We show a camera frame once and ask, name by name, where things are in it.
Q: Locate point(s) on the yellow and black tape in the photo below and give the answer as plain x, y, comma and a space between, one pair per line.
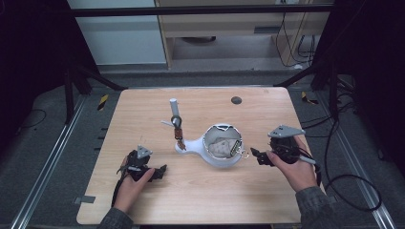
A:
102, 102
308, 99

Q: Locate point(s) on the white cabinet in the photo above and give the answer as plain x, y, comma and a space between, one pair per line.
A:
121, 38

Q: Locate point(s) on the aluminium floor rail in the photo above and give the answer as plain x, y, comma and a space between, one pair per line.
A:
47, 165
359, 165

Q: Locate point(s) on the person's left hand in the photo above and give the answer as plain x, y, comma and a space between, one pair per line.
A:
130, 191

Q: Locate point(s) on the white stand with bowl tray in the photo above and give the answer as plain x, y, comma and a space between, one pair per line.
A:
194, 147

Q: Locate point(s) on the person's right hand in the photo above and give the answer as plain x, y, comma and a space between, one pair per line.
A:
296, 175

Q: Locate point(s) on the black curtain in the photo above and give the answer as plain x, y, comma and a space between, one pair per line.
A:
31, 63
375, 63

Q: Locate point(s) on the black metal stand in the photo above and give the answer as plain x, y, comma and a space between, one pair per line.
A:
69, 95
332, 89

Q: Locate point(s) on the light wooden desk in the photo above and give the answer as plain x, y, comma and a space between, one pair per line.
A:
223, 24

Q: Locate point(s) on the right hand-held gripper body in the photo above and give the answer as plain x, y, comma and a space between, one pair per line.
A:
285, 131

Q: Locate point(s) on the black horizontal frame bar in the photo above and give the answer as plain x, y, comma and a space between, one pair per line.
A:
191, 11

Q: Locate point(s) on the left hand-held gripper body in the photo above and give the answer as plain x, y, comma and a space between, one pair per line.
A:
144, 152

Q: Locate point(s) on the round dark table grommet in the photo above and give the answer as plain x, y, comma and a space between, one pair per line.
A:
236, 100

